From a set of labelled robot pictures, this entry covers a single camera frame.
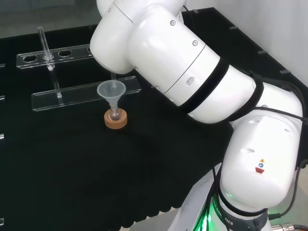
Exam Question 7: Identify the translucent plastic weighing funnel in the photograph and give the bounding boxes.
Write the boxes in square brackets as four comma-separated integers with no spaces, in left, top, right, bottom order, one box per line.
[96,80,127,109]

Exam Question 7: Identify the clear acrylic funnel stand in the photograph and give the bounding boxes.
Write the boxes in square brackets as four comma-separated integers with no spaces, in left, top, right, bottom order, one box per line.
[16,26,142,113]

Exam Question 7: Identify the small round-bottom glass flask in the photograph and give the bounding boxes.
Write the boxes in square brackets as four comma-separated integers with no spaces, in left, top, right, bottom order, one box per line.
[107,105,121,121]

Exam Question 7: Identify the pale board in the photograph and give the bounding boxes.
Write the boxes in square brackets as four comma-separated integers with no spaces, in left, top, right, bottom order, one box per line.
[168,163,223,231]

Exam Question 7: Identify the black cloth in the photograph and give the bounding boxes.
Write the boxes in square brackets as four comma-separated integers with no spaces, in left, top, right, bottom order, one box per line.
[0,7,308,228]

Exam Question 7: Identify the cork ring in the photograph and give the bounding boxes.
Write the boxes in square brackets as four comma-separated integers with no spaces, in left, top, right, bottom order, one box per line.
[103,108,128,131]

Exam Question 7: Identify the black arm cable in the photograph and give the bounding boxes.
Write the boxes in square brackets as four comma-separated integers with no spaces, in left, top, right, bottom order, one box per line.
[211,71,308,231]

